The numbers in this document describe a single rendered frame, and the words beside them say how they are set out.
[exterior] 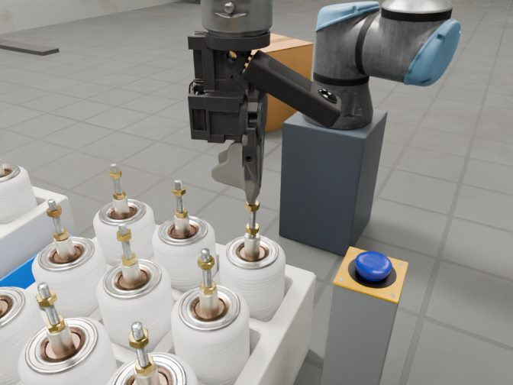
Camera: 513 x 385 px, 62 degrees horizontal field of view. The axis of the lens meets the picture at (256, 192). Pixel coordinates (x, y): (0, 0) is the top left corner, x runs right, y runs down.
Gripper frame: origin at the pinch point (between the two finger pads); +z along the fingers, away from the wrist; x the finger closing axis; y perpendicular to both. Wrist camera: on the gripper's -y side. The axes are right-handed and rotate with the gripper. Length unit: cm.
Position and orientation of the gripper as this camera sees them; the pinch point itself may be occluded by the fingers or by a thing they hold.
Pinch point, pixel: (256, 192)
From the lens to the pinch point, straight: 55.8
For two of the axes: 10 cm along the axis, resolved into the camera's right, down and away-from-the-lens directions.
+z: 0.0, 8.6, 5.1
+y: -9.9, -0.7, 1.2
